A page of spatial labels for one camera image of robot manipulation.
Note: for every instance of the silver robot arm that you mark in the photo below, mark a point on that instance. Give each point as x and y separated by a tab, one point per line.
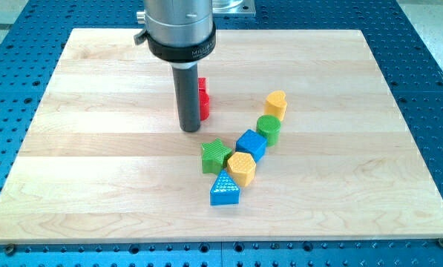
180	32

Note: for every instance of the green star block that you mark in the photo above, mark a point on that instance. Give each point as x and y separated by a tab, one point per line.
214	156

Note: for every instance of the blue cube block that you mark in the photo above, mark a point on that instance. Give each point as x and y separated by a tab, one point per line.
252	143

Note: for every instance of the red round block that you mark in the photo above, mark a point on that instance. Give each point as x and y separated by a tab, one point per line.
204	103

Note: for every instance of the yellow hexagon block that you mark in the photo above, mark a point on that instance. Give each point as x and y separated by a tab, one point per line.
241	168

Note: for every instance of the green cylinder block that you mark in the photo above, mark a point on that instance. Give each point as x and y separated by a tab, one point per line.
268	126

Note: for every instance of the red block behind rod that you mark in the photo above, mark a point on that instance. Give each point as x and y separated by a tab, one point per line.
202	84

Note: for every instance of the blue triangle block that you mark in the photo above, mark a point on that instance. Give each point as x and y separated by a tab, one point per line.
224	191

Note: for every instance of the yellow heart block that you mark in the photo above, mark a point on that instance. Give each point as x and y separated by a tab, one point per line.
276	104

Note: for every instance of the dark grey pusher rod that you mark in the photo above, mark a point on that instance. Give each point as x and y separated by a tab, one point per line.
187	96

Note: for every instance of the light wooden board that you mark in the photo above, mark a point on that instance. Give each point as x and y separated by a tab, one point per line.
105	161

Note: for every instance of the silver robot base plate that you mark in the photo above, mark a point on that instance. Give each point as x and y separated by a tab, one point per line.
234	8

